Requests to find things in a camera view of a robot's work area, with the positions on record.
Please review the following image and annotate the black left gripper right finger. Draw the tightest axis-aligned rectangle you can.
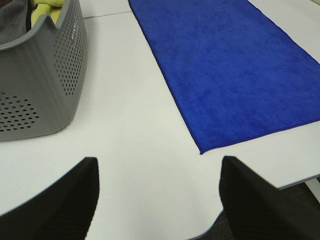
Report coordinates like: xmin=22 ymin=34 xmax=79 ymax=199
xmin=219 ymin=156 xmax=320 ymax=240

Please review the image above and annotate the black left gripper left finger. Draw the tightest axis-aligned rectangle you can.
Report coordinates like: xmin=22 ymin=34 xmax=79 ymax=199
xmin=0 ymin=157 xmax=100 ymax=240

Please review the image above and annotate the blue microfiber towel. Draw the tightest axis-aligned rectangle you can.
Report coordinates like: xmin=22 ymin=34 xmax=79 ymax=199
xmin=129 ymin=0 xmax=320 ymax=153

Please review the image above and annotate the grey perforated plastic basket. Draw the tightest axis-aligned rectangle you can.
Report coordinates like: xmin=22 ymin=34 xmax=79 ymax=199
xmin=0 ymin=0 xmax=88 ymax=141

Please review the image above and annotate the dark grey towel in basket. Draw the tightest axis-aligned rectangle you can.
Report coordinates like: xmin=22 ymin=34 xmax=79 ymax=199
xmin=0 ymin=0 xmax=33 ymax=45

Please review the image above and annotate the yellow-green towel in basket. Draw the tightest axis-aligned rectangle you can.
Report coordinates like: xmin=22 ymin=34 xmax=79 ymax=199
xmin=31 ymin=0 xmax=65 ymax=27

